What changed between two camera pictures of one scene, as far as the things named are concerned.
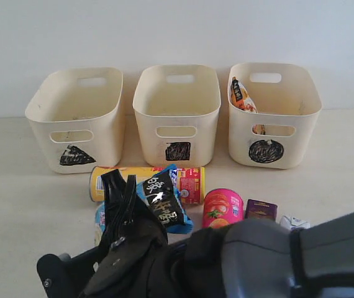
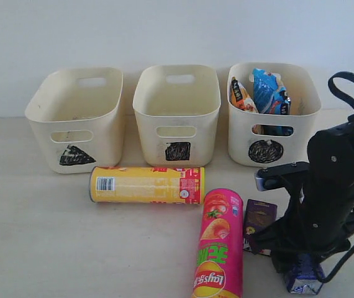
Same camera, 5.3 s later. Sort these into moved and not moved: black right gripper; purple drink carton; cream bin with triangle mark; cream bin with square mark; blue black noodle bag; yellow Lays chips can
Moved: black right gripper; blue black noodle bag
Not moved: cream bin with square mark; purple drink carton; yellow Lays chips can; cream bin with triangle mark
